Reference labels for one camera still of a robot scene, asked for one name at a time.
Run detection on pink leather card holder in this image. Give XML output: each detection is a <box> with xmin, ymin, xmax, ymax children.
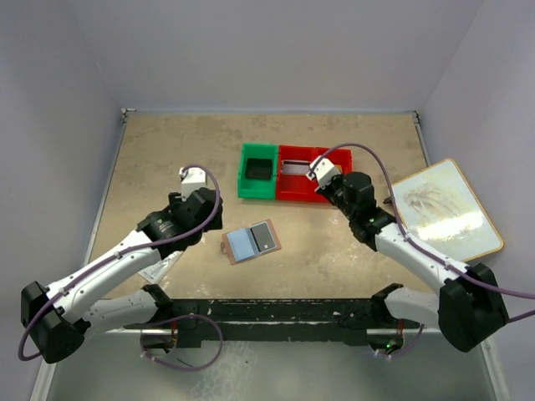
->
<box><xmin>220</xmin><ymin>219</ymin><xmax>282</xmax><ymax>265</ymax></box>

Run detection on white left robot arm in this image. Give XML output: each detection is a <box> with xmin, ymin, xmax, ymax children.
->
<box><xmin>18</xmin><ymin>186</ymin><xmax>222</xmax><ymax>363</ymax></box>

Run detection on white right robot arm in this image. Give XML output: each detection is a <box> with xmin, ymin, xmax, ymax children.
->
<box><xmin>308</xmin><ymin>167</ymin><xmax>509</xmax><ymax>353</ymax></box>

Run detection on silver magnetic stripe cards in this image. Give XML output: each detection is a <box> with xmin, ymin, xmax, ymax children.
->
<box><xmin>281</xmin><ymin>160</ymin><xmax>309</xmax><ymax>175</ymax></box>

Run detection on black VIP cards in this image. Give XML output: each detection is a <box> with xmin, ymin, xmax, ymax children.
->
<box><xmin>244</xmin><ymin>158</ymin><xmax>273</xmax><ymax>180</ymax></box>

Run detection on red plastic bin right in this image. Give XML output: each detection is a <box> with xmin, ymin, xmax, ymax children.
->
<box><xmin>312</xmin><ymin>147</ymin><xmax>353</xmax><ymax>174</ymax></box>

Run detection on red plastic bin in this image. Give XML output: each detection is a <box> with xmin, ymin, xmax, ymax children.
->
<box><xmin>312</xmin><ymin>147</ymin><xmax>353</xmax><ymax>174</ymax></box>
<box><xmin>275</xmin><ymin>145</ymin><xmax>327</xmax><ymax>204</ymax></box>

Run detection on red plastic bin middle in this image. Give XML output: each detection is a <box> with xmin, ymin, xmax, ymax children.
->
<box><xmin>275</xmin><ymin>145</ymin><xmax>327</xmax><ymax>204</ymax></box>

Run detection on yellow framed whiteboard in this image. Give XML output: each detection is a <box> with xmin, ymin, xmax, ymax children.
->
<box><xmin>393</xmin><ymin>159</ymin><xmax>503</xmax><ymax>261</ymax></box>

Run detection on green plastic bin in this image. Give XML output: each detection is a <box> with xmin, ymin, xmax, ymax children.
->
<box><xmin>237</xmin><ymin>143</ymin><xmax>278</xmax><ymax>200</ymax></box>

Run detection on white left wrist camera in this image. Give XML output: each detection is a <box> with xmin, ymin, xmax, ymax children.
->
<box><xmin>179</xmin><ymin>167</ymin><xmax>207</xmax><ymax>200</ymax></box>

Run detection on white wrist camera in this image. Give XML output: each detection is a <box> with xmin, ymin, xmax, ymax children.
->
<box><xmin>179</xmin><ymin>167</ymin><xmax>207</xmax><ymax>200</ymax></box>
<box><xmin>306</xmin><ymin>155</ymin><xmax>341</xmax><ymax>187</ymax></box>

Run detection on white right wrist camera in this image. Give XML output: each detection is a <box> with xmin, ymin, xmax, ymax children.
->
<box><xmin>306</xmin><ymin>155</ymin><xmax>341</xmax><ymax>187</ymax></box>

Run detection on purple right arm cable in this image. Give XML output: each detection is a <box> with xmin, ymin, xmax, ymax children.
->
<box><xmin>308</xmin><ymin>143</ymin><xmax>535</xmax><ymax>360</ymax></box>

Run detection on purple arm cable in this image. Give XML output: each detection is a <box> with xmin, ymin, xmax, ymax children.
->
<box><xmin>308</xmin><ymin>143</ymin><xmax>535</xmax><ymax>360</ymax></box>
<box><xmin>17</xmin><ymin>165</ymin><xmax>225</xmax><ymax>372</ymax></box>

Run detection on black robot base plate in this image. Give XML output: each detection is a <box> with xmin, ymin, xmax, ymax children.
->
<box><xmin>123</xmin><ymin>283</ymin><xmax>419</xmax><ymax>350</ymax></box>

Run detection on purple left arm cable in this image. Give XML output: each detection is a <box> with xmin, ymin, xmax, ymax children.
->
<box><xmin>17</xmin><ymin>165</ymin><xmax>225</xmax><ymax>372</ymax></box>

